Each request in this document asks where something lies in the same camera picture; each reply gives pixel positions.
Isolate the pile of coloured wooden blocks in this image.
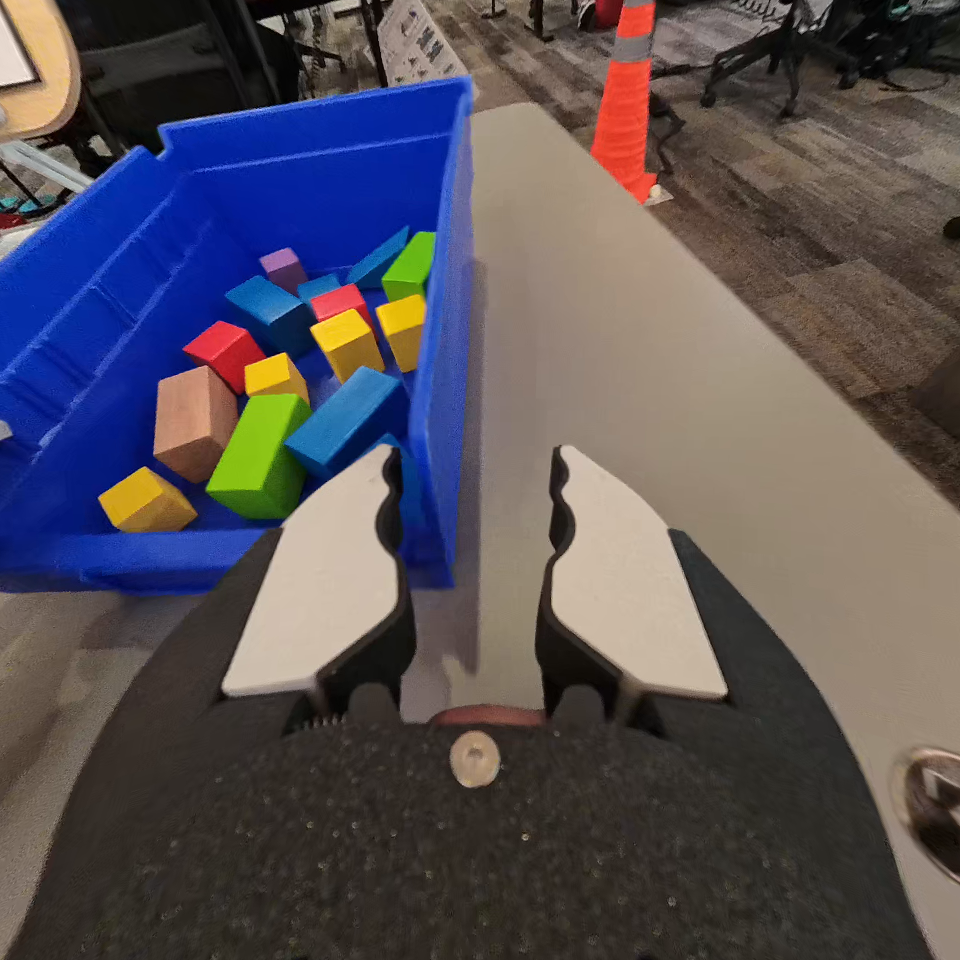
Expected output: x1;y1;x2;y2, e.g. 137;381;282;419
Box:
98;225;439;535

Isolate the round desk grommet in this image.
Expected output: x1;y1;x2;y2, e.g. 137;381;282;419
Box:
894;747;960;886

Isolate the grey desk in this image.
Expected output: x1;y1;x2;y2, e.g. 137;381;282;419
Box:
0;102;960;960

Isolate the instruction sheet board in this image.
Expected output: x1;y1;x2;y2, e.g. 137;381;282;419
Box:
0;0;84;144

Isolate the white floor sign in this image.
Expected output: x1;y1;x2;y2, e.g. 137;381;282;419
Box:
375;0;469;88

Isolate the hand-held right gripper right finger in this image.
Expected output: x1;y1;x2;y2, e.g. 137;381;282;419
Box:
536;446;730;709

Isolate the red floor object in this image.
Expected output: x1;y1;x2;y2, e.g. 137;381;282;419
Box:
590;0;663;205

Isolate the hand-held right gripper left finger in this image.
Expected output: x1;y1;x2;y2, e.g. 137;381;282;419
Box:
222;446;417;709

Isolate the blue plastic bin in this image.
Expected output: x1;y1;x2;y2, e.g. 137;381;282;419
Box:
0;78;478;597

